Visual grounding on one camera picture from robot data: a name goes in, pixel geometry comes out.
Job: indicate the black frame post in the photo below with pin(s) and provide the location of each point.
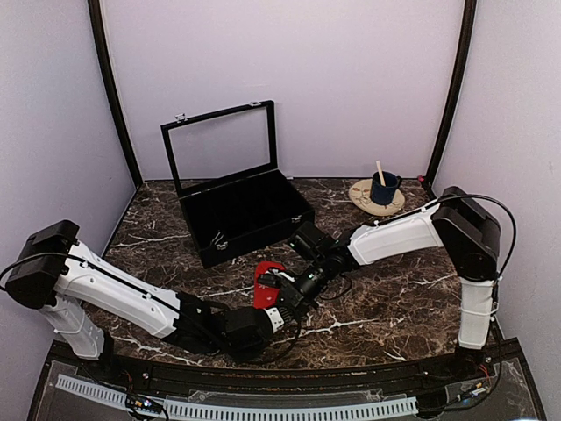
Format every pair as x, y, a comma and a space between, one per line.
457, 77
110, 87

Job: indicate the red and beige sock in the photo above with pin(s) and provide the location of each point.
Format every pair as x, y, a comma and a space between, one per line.
265, 296

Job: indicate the white slotted cable duct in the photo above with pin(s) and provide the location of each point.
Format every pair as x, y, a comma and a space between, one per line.
237, 407

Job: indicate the dark blue mug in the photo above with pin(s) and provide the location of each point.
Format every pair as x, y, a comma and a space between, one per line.
382, 193

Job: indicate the small green circuit board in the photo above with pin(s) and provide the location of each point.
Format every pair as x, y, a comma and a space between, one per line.
142, 404

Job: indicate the left black frame post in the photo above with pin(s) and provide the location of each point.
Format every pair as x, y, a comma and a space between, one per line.
110, 87

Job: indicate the right black frame post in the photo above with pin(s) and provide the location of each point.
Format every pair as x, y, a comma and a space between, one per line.
457, 77

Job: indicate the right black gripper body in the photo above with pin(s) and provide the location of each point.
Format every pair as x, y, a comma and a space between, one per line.
303, 296

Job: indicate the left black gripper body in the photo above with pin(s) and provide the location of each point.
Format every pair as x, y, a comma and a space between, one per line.
244, 356

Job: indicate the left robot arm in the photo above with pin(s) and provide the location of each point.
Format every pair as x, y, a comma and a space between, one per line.
55, 273

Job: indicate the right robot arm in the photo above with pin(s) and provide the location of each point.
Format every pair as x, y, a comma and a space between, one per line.
455, 222

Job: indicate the black display case box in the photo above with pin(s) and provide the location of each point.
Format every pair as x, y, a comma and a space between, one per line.
224, 165

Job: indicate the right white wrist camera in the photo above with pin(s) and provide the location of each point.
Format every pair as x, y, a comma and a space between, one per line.
275, 278

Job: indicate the wooden stick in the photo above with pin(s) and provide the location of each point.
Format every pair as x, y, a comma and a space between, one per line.
380, 173

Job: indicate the black front rail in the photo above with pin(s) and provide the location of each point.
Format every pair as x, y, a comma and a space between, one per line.
165, 369

